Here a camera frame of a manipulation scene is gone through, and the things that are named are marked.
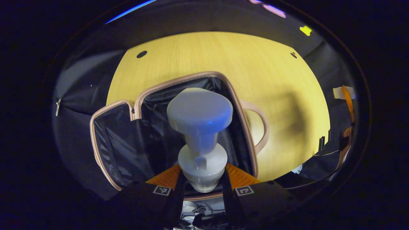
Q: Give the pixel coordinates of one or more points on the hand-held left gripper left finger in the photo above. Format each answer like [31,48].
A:
[177,204]

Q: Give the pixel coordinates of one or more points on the white pump bottle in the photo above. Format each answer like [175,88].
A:
[199,115]

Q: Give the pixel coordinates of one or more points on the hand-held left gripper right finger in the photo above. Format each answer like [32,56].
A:
[228,204]

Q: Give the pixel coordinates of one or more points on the white tape strip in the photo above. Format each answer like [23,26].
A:
[57,107]

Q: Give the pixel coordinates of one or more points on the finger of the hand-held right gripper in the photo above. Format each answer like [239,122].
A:
[348,102]

